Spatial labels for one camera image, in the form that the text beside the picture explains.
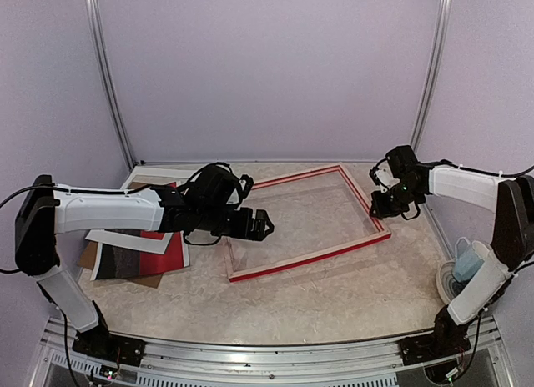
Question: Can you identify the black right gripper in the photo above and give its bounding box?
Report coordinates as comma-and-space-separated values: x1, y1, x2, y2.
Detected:
370, 180, 422, 218

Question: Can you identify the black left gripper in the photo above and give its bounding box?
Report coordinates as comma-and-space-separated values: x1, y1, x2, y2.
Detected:
197, 204, 275, 241

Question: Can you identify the red wooden picture frame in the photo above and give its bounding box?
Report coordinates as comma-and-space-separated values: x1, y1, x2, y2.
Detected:
224, 163, 391, 283

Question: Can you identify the white mat board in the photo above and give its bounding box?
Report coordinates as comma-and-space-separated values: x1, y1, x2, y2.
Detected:
86, 166, 194, 255

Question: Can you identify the red and dark photo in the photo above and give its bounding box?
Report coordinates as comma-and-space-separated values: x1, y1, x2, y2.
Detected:
90, 181, 191, 281

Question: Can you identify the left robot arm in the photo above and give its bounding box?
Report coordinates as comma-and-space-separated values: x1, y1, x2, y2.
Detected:
13, 174, 275, 358

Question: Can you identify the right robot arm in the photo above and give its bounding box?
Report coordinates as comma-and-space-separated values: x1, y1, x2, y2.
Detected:
369, 146, 533, 363

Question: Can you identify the white plate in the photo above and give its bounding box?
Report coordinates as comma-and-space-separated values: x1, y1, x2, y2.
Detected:
436, 260, 470, 305

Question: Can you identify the brown backing board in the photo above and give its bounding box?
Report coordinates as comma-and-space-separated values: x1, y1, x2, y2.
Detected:
77, 172, 168, 289

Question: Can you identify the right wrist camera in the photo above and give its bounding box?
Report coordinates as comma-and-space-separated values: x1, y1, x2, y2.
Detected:
369, 145, 419, 193

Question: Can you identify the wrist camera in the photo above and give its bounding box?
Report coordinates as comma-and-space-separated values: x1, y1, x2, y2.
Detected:
183, 162, 254, 210
369, 145, 419, 193

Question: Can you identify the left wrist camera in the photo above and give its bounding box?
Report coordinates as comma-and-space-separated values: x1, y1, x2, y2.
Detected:
183, 162, 254, 210

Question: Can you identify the back aluminium rail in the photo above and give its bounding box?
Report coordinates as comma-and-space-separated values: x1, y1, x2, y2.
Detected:
133, 158, 414, 167

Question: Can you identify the right aluminium corner post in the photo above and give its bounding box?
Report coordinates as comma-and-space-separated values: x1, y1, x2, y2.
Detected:
410, 0, 452, 152

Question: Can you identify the aluminium corner post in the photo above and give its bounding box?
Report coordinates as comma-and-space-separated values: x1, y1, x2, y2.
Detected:
85, 0, 136, 170
410, 0, 452, 152

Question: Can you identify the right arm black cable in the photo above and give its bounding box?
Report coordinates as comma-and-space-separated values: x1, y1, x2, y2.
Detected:
496, 165, 534, 182

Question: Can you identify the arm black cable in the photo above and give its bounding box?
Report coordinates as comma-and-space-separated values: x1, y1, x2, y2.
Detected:
496, 165, 534, 182
0, 184, 151, 275

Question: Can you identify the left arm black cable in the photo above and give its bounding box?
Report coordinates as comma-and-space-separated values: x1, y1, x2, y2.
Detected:
0, 184, 151, 275

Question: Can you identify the front aluminium rail base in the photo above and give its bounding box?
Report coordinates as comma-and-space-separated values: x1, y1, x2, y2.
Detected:
25, 317, 518, 386

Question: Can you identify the left aluminium corner post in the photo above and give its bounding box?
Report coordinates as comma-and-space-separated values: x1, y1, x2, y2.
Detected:
85, 0, 136, 170

